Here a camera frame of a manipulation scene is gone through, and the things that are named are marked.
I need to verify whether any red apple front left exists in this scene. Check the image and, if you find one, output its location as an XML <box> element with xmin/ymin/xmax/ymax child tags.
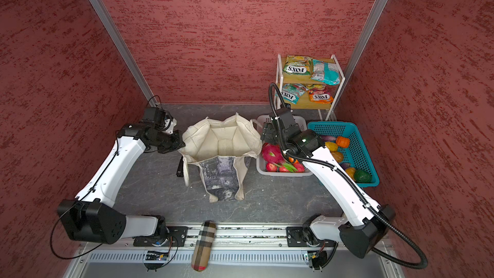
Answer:
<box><xmin>266</xmin><ymin>163</ymin><xmax>279</xmax><ymax>172</ymax></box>

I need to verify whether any white plastic basket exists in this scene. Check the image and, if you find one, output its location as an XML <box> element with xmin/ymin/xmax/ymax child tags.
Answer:
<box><xmin>253</xmin><ymin>115</ymin><xmax>312</xmax><ymax>177</ymax></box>

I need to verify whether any yellow Fox's candy bag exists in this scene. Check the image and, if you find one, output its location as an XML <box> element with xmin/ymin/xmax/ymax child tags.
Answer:
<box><xmin>283</xmin><ymin>55</ymin><xmax>313</xmax><ymax>75</ymax></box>

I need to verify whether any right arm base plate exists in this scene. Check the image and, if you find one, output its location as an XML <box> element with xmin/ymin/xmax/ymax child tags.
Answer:
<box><xmin>286</xmin><ymin>227</ymin><xmax>336</xmax><ymax>248</ymax></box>

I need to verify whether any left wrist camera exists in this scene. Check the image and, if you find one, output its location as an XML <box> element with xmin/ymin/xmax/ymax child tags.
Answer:
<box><xmin>141</xmin><ymin>107</ymin><xmax>167</xmax><ymax>127</ymax></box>

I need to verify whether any green Fox's candy bag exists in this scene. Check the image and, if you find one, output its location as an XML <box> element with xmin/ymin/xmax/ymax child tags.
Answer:
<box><xmin>281</xmin><ymin>83</ymin><xmax>307</xmax><ymax>105</ymax></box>

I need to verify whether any teal snack bag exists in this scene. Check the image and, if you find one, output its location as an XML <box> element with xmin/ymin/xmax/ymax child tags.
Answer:
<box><xmin>311</xmin><ymin>59</ymin><xmax>341</xmax><ymax>86</ymax></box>

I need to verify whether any aluminium rail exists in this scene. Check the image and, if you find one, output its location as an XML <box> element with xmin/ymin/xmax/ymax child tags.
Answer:
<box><xmin>76</xmin><ymin>223</ymin><xmax>391</xmax><ymax>250</ymax></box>

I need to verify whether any pink dragon fruit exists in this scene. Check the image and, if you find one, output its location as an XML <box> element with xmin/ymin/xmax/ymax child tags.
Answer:
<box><xmin>261</xmin><ymin>143</ymin><xmax>297</xmax><ymax>172</ymax></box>

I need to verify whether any yellow vegetable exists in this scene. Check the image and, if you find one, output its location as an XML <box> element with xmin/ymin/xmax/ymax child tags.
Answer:
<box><xmin>325</xmin><ymin>142</ymin><xmax>338</xmax><ymax>152</ymax></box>

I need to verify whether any black corrugated cable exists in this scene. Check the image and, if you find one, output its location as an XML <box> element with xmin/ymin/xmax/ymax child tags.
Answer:
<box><xmin>268</xmin><ymin>82</ymin><xmax>429</xmax><ymax>270</ymax></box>

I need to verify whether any green avocado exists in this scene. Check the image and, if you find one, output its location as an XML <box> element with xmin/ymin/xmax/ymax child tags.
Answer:
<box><xmin>354</xmin><ymin>169</ymin><xmax>373</xmax><ymax>184</ymax></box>

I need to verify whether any white wooden shelf rack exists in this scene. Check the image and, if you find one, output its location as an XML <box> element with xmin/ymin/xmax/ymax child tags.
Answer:
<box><xmin>275</xmin><ymin>54</ymin><xmax>346</xmax><ymax>121</ymax></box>

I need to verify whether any plaid pouch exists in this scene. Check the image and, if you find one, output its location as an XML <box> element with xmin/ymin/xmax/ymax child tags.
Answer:
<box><xmin>191</xmin><ymin>221</ymin><xmax>217</xmax><ymax>272</ymax></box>

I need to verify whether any red apple front right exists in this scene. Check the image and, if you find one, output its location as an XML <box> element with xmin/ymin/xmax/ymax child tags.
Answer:
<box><xmin>293</xmin><ymin>163</ymin><xmax>306</xmax><ymax>172</ymax></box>

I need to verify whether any red apple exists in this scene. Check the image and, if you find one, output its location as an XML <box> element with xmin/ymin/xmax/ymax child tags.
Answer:
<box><xmin>266</xmin><ymin>163</ymin><xmax>279</xmax><ymax>172</ymax></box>
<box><xmin>293</xmin><ymin>163</ymin><xmax>306</xmax><ymax>172</ymax></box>

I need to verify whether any cream canvas tote bag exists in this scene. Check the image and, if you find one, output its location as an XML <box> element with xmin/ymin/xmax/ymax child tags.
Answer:
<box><xmin>179</xmin><ymin>114</ymin><xmax>262</xmax><ymax>203</ymax></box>

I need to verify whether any orange pumpkin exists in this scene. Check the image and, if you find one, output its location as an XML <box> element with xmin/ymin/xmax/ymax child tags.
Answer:
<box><xmin>335</xmin><ymin>136</ymin><xmax>351</xmax><ymax>148</ymax></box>

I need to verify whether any orange Fox's candy bag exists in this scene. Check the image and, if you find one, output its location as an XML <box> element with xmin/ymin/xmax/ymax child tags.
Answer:
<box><xmin>307</xmin><ymin>88</ymin><xmax>334</xmax><ymax>104</ymax></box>

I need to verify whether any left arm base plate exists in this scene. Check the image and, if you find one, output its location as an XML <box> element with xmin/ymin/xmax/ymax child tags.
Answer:
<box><xmin>133</xmin><ymin>226</ymin><xmax>189</xmax><ymax>248</ymax></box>

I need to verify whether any black remote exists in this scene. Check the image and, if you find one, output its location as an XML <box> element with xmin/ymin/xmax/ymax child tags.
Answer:
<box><xmin>176</xmin><ymin>160</ymin><xmax>184</xmax><ymax>178</ymax></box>

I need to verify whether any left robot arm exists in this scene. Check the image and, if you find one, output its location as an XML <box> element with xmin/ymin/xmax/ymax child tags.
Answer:
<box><xmin>57</xmin><ymin>124</ymin><xmax>185</xmax><ymax>246</ymax></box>

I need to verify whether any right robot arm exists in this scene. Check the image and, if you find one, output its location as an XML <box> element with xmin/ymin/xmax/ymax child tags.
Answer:
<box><xmin>261</xmin><ymin>122</ymin><xmax>396</xmax><ymax>259</ymax></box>

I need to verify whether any teal plastic basket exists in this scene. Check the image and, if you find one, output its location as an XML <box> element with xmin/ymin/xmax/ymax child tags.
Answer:
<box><xmin>307</xmin><ymin>121</ymin><xmax>380</xmax><ymax>188</ymax></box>

